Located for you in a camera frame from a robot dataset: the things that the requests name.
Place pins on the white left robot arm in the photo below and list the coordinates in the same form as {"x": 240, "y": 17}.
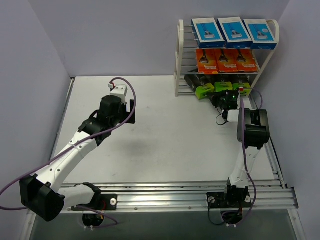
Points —
{"x": 41, "y": 191}

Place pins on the blue white Harry's razor box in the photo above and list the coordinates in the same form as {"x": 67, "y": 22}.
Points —
{"x": 234, "y": 33}

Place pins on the orange Gillette razor box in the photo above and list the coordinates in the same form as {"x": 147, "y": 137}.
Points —
{"x": 245, "y": 61}
{"x": 226, "y": 60}
{"x": 206, "y": 61}

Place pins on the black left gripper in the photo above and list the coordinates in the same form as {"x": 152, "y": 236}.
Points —
{"x": 131, "y": 111}

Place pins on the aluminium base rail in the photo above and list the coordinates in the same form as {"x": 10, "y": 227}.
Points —
{"x": 192, "y": 196}

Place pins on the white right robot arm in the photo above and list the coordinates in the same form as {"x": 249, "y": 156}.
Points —
{"x": 253, "y": 132}

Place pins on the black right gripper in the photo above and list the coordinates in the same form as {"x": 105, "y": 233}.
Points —
{"x": 225, "y": 100}

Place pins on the cream metal wire shelf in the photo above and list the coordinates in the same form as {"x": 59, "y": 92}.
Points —
{"x": 186, "y": 61}

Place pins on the black green razor box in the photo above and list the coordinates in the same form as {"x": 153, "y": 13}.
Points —
{"x": 200, "y": 84}
{"x": 241, "y": 81}
{"x": 222, "y": 83}

